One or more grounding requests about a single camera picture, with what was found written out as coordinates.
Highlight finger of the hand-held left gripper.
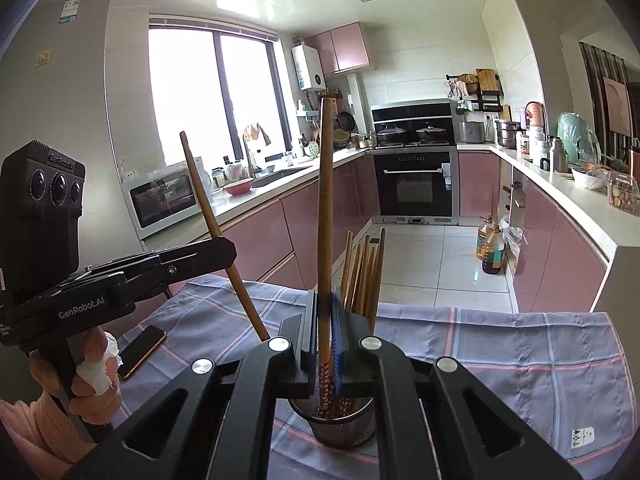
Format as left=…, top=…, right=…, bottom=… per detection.
left=79, top=241, right=202, bottom=276
left=123, top=237, right=239, bottom=307

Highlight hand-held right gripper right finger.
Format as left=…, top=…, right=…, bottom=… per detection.
left=330, top=287, right=584, bottom=480

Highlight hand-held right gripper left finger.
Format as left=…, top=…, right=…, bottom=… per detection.
left=59, top=289, right=320, bottom=480

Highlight wooden chopstick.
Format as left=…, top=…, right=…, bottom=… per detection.
left=316, top=96, right=337, bottom=418
left=179, top=131, right=272, bottom=342

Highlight bunch of wooden chopsticks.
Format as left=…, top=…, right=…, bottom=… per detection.
left=340, top=227, right=387, bottom=321

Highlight black mesh utensil holder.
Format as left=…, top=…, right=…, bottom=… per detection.
left=290, top=394, right=377, bottom=451

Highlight person's left forearm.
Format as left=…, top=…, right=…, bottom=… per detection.
left=0, top=389, right=101, bottom=467

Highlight person's left hand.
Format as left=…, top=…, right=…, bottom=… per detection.
left=27, top=328, right=124, bottom=426

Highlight pink cabinets under window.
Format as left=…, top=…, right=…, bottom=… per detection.
left=142, top=151, right=376, bottom=307

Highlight white countertop oven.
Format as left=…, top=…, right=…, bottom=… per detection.
left=128, top=164, right=202, bottom=242

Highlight pink bowl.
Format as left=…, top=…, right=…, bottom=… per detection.
left=222, top=177, right=255, bottom=196

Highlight black smartphone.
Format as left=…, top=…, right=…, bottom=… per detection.
left=117, top=324, right=168, bottom=380

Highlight white tissue wad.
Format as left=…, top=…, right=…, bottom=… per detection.
left=75, top=332, right=124, bottom=394

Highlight grey refrigerator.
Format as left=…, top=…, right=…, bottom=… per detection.
left=0, top=0, right=147, bottom=282

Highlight kitchen window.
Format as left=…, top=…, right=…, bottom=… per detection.
left=148, top=14, right=294, bottom=172

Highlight blue plaid tablecloth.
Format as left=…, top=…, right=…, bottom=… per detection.
left=107, top=274, right=636, bottom=480

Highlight built-in black oven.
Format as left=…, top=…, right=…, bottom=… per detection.
left=372, top=147, right=460, bottom=226

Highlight dark cooking oil bottle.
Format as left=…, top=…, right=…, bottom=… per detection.
left=482, top=224, right=505, bottom=275

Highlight yellow cooking oil bottle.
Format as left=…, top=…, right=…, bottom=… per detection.
left=475, top=215, right=496, bottom=262

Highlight plastic bag under counter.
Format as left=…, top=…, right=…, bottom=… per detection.
left=502, top=219, right=526, bottom=257

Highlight wok with glass lid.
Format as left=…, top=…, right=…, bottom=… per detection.
left=375, top=123, right=409, bottom=146

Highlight white water heater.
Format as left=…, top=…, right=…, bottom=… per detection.
left=292, top=39, right=326, bottom=92

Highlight pink peninsula cabinets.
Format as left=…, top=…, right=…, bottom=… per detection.
left=457, top=149, right=622, bottom=314

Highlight black range hood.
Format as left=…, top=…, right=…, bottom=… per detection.
left=370, top=101, right=454, bottom=144

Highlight steel rice cooker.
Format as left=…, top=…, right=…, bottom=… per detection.
left=458, top=120, right=487, bottom=145

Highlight pink upper cabinet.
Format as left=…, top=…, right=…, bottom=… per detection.
left=304, top=22, right=371, bottom=76

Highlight steel stockpot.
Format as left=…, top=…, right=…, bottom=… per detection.
left=494, top=118, right=521, bottom=150

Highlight steel thermos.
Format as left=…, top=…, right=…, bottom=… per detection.
left=551, top=135, right=570, bottom=174

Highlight white bowl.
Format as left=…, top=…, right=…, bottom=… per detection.
left=571, top=165, right=609, bottom=191

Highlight green kitchen appliance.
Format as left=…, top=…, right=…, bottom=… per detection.
left=557, top=112, right=601, bottom=164

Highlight clear plastic food container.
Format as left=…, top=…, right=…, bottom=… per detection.
left=607, top=169, right=640, bottom=216

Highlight black wall rack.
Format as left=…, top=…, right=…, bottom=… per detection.
left=446, top=68, right=503, bottom=113

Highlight pink wall painting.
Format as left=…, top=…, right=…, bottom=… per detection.
left=602, top=75, right=634, bottom=136

